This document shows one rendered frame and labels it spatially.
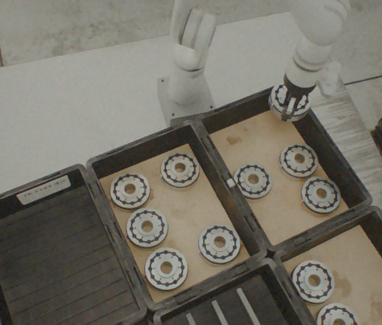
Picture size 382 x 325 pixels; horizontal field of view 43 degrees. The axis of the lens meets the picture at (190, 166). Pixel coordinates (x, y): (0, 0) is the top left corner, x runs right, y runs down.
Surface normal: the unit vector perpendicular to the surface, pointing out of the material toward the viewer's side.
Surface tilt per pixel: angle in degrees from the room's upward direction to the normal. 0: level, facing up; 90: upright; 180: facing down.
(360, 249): 0
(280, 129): 0
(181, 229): 0
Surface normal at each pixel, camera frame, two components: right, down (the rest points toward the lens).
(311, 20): -0.57, 0.59
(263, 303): 0.05, -0.44
